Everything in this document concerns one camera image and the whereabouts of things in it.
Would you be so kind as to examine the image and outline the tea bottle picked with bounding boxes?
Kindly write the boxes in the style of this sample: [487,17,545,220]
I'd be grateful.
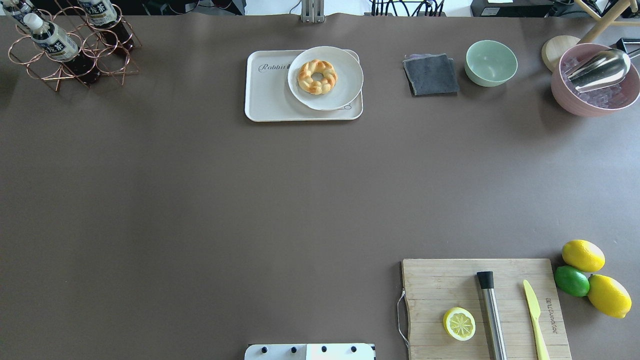
[78,0,135,56]

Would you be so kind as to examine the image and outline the beige serving tray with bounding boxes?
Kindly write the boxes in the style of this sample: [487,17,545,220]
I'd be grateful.
[244,49,364,122]

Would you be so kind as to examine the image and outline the tea bottle front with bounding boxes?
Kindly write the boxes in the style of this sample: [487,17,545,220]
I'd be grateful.
[23,13,101,85]

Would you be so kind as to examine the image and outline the tea bottle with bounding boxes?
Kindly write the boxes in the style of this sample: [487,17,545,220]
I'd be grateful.
[23,13,101,85]
[0,0,40,34]

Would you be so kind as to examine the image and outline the tea bottle rear left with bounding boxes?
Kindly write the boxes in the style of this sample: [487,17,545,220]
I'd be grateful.
[0,0,40,34]

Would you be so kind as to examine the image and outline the braided donut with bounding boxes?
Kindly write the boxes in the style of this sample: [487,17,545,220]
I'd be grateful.
[297,59,338,95]

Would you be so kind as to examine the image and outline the white plate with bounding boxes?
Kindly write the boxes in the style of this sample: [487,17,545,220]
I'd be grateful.
[286,46,364,111]

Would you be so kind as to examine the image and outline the dark grey cloth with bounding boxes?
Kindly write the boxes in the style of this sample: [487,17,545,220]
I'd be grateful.
[402,54,460,96]

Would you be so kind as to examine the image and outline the bamboo cutting board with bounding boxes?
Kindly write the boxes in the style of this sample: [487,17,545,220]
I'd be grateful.
[401,258,573,360]

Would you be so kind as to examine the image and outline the steel muddler tool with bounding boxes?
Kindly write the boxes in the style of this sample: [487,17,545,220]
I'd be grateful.
[477,271,508,360]

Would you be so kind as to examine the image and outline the half lemon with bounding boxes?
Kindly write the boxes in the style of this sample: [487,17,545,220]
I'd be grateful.
[442,307,476,341]

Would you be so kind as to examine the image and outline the green bowl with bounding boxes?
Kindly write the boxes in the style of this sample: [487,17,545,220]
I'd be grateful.
[464,39,518,87]

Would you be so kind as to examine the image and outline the yellow plastic knife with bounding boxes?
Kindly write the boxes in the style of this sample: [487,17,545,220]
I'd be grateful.
[522,279,551,360]

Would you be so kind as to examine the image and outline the wooden mug tree stand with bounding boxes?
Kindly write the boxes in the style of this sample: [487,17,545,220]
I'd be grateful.
[541,0,639,72]

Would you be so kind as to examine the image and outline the green lime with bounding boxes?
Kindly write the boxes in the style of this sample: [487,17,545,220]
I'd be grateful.
[553,265,590,297]

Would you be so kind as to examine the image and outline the yellow lemon upper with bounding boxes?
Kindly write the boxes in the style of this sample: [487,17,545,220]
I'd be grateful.
[561,239,606,272]

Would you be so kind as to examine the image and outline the yellow lemon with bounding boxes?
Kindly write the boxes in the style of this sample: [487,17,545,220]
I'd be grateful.
[561,239,606,272]
[587,274,633,319]

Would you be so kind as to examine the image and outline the pink bowl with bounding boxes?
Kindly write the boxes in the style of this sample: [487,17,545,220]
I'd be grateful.
[551,43,639,117]

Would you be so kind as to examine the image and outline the clear ice cubes pile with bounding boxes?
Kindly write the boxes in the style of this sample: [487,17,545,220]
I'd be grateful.
[560,48,631,109]

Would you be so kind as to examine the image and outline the metal ice scoop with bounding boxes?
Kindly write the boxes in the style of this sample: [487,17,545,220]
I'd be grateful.
[567,48,631,93]

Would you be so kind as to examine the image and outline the yellow lemon lower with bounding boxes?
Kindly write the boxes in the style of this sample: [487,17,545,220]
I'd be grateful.
[587,274,633,319]

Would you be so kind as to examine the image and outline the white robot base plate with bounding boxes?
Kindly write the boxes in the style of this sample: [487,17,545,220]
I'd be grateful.
[244,342,377,360]

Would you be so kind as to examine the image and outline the copper wire bottle rack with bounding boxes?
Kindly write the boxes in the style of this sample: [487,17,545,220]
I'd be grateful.
[1,0,141,91]

